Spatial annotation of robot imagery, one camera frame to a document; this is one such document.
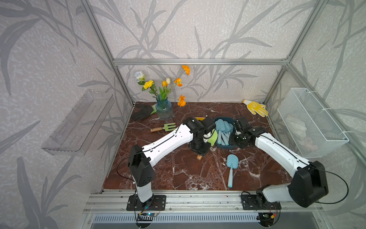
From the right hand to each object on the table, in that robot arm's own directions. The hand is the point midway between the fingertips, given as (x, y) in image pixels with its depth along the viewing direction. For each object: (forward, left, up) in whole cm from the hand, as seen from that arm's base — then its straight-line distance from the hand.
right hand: (230, 141), depth 85 cm
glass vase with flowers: (+28, +43, +2) cm, 52 cm away
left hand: (-10, +17, +6) cm, 21 cm away
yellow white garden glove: (+38, -29, -12) cm, 49 cm away
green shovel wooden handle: (-4, +12, +8) cm, 15 cm away
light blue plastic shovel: (-9, -2, -12) cm, 15 cm away
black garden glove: (+34, +65, -9) cm, 74 cm away
